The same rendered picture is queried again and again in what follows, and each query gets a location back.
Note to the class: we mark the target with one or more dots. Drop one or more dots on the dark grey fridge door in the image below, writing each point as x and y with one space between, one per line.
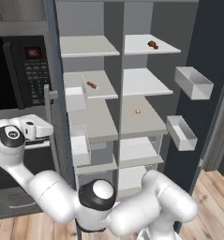
207 40

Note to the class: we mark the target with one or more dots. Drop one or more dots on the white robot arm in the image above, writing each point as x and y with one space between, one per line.
51 193

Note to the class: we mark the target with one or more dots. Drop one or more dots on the grey wood cupboard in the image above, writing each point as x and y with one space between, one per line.
16 11

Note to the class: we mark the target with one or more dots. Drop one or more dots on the white freezer shelf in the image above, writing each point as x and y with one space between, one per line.
85 46
102 81
97 122

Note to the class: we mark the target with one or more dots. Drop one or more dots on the white freezer door bin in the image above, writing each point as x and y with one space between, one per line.
75 97
79 146

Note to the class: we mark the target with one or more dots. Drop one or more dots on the white fridge shelf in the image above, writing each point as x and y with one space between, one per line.
141 82
141 47
141 122

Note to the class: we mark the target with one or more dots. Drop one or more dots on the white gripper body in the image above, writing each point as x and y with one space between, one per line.
44 128

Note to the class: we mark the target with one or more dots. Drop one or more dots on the white fridge drawer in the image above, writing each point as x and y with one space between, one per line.
130 178
137 151

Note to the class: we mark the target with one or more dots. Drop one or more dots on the black microwave oven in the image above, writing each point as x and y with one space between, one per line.
29 72

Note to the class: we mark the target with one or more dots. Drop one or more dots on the white fridge door bin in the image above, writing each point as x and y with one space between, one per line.
182 134
194 83

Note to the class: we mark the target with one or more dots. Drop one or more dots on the dark wood cupboard run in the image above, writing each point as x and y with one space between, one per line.
221 143

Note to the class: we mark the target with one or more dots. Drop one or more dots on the small yellow food item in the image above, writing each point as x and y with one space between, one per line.
137 111

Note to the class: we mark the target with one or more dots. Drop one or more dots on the grey freezer door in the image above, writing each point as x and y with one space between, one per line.
55 62

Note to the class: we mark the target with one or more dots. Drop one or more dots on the grey side-by-side fridge cabinet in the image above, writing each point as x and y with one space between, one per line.
135 18

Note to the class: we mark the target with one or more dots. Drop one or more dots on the dark brown meat piece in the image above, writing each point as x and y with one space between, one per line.
152 44

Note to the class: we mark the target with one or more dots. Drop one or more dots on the brown chicken drumstick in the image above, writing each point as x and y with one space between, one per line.
92 84

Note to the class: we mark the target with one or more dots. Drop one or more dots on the dark grey oven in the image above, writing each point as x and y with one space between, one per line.
38 162

